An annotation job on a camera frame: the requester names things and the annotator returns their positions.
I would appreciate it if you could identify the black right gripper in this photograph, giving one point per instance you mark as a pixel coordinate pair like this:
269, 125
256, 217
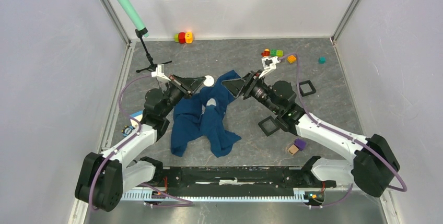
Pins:
245, 84

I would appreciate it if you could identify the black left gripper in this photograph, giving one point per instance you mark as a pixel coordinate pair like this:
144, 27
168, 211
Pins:
186, 85

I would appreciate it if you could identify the blue Mickey Mouse t-shirt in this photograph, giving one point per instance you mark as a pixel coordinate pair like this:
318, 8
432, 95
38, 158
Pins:
202, 115

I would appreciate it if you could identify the black square frame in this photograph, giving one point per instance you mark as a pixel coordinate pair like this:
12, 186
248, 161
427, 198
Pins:
306, 88
268, 126

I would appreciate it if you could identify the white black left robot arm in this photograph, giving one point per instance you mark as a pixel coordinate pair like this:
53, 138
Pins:
105, 177

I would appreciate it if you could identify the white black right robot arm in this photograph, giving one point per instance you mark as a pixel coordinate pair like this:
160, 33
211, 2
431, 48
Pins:
367, 162

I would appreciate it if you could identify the red green orange toy blocks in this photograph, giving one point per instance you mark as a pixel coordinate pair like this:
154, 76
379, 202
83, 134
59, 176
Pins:
184, 37

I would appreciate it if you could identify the colourful toy block train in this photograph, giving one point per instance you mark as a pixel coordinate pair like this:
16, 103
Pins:
272, 53

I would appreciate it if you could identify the orange toy brick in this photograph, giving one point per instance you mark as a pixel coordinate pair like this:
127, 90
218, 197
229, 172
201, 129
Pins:
291, 59

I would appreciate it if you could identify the blue white block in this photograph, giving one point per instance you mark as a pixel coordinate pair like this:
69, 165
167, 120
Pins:
138, 115

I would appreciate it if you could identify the black tripod microphone stand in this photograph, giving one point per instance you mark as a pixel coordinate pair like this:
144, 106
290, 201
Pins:
152, 65

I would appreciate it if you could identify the blue patterned toy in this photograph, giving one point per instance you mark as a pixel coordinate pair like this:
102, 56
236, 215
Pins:
127, 130

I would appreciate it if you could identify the tan wooden cube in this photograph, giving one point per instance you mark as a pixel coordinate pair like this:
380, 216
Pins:
292, 149

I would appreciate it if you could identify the purple cube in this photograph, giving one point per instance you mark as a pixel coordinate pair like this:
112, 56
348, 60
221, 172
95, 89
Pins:
300, 144

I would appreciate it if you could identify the teal small cube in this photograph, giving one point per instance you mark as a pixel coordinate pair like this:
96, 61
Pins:
322, 60

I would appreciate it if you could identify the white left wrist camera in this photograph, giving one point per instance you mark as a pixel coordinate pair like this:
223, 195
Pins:
160, 73

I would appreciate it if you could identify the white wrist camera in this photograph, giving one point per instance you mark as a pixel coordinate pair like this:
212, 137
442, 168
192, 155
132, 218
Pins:
269, 65
160, 73

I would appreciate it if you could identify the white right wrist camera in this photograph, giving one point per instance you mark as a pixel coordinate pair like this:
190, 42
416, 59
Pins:
269, 65

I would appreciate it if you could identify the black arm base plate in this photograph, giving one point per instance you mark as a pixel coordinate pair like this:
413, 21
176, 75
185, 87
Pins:
235, 181

